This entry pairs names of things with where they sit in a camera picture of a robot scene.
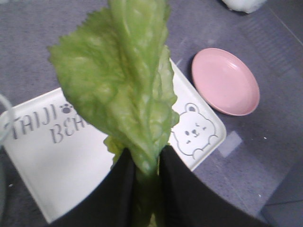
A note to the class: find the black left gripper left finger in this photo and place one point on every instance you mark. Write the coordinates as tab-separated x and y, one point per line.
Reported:
110	204

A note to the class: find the white rice cooker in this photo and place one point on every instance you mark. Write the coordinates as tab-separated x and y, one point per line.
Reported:
247	6

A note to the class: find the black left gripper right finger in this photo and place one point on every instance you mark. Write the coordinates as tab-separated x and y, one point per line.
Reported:
190	203

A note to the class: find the green lettuce leaf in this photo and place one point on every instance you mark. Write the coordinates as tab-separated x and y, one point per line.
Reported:
115	70

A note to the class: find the cream bear serving tray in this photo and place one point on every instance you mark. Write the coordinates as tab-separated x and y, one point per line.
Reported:
61	158

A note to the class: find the pink round plate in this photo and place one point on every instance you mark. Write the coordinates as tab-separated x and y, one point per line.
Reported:
225	82

